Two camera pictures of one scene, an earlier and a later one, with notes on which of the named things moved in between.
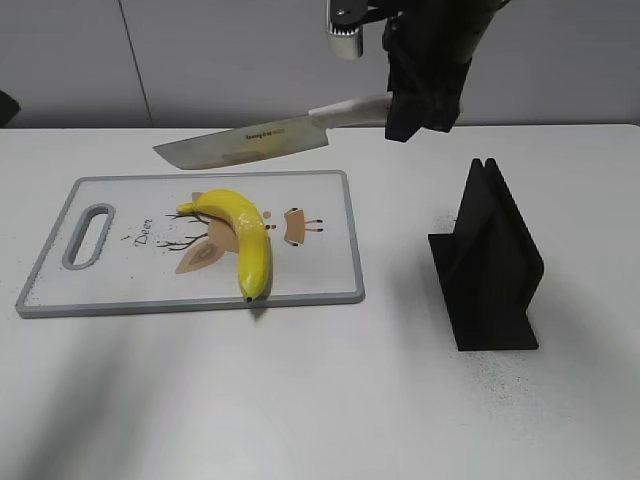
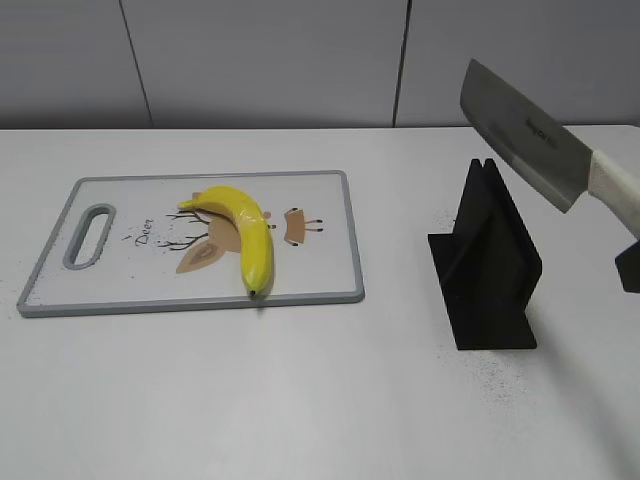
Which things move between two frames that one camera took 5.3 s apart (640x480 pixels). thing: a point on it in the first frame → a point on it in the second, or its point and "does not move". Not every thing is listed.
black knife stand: x=489 y=267 does not move
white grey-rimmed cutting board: x=119 y=245 does not move
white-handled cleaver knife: x=272 y=137 → x=542 y=151
